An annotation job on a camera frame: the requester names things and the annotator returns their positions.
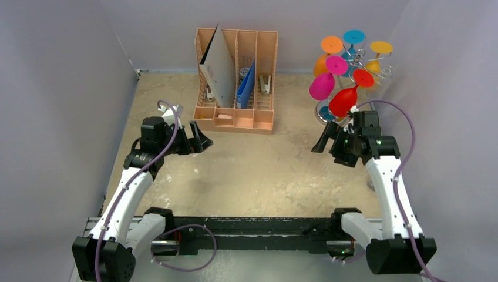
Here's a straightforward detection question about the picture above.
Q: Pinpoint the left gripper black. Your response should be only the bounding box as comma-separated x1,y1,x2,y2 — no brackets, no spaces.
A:
158,121,211,157

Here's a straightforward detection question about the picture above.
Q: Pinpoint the red wine glass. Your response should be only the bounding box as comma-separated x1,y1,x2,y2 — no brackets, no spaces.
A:
328,69,375,118

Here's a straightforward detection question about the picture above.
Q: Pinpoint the pink wine glass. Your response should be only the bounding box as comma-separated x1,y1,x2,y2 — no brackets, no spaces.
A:
309,55,348,101

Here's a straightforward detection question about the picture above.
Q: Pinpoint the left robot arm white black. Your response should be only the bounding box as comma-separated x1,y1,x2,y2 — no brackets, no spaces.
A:
72,116,213,281

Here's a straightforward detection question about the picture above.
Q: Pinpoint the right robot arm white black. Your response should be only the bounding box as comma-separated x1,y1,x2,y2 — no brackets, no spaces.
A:
312,108,437,277

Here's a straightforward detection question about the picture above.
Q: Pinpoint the chrome wine glass rack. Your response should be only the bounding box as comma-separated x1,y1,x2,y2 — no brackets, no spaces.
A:
314,48,381,125

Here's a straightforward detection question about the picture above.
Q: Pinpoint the orange wine glass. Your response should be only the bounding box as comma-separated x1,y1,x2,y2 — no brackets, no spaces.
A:
313,36,343,77

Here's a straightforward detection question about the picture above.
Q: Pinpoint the yellow wine glass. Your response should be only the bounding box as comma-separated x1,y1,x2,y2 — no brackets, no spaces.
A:
365,41,393,86

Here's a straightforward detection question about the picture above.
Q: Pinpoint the blue wine glass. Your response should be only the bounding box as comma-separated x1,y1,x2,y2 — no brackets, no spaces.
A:
341,29,366,77

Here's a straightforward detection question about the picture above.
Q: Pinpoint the pink eraser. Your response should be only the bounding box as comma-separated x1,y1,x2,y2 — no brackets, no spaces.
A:
217,114,233,119

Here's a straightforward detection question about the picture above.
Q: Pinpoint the blue folder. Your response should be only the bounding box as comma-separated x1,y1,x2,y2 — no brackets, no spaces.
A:
235,61,255,109

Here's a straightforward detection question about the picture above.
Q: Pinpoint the grey stapler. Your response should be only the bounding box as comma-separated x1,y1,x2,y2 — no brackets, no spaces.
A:
258,75,271,95

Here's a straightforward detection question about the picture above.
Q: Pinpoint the grey white folder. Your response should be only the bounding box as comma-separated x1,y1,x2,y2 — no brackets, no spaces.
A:
198,24,236,108

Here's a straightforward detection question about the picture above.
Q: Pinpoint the tape roll in organizer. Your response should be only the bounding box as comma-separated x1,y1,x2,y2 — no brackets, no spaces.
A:
238,67,251,81

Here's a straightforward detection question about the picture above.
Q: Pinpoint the peach plastic desk organizer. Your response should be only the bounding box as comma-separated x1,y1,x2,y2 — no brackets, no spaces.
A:
194,28,278,134

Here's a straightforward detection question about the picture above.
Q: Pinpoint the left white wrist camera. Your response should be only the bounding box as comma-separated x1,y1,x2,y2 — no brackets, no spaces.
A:
158,104,184,127

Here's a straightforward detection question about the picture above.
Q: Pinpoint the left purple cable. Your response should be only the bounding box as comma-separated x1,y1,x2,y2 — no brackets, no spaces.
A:
94,100,218,282

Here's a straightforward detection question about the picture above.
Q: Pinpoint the purple cable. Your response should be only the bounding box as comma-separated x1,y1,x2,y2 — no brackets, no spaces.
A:
332,100,446,282
94,100,218,282

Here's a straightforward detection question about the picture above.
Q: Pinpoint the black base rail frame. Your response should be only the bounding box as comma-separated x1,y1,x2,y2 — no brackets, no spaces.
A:
101,207,360,258

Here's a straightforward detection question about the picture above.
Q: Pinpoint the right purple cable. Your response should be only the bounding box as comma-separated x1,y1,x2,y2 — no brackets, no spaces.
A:
332,100,446,282

